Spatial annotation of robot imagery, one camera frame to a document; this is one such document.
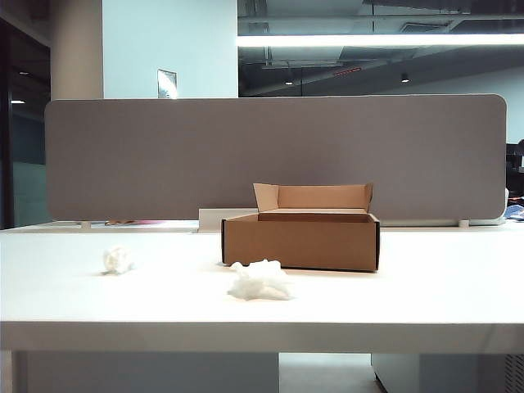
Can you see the white rounded background object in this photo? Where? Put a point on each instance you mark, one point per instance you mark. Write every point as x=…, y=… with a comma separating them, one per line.
x=493, y=219

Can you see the black background office chair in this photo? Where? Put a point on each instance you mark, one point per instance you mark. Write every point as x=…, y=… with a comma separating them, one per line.
x=516, y=155

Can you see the white table modesty panel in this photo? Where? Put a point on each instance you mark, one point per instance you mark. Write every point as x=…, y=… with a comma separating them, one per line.
x=143, y=372

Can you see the framed wall poster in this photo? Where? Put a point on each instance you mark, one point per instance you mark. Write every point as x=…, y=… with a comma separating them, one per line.
x=166, y=84

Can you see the blue patterned cloth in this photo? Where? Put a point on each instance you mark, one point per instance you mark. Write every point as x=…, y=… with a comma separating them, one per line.
x=516, y=212

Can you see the small white paper ball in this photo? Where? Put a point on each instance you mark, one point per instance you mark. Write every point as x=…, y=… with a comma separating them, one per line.
x=118, y=260

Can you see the large white paper ball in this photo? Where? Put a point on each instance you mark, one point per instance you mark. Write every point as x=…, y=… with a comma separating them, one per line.
x=258, y=282

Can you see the ceiling air vent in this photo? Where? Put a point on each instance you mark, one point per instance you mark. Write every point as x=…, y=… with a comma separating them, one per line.
x=423, y=26

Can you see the gray fabric desk partition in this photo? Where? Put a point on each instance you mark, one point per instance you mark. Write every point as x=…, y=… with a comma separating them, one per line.
x=163, y=163

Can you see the brown cardboard box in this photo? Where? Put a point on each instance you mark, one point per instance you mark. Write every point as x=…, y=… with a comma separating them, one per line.
x=299, y=245

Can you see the white drawer pedestal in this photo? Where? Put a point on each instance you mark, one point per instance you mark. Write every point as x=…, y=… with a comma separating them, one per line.
x=450, y=374

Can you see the red ceiling sign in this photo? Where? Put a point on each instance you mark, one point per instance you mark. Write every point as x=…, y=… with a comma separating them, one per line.
x=347, y=72

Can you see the pink flat item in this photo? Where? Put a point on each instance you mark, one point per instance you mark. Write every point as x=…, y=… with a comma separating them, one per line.
x=135, y=222

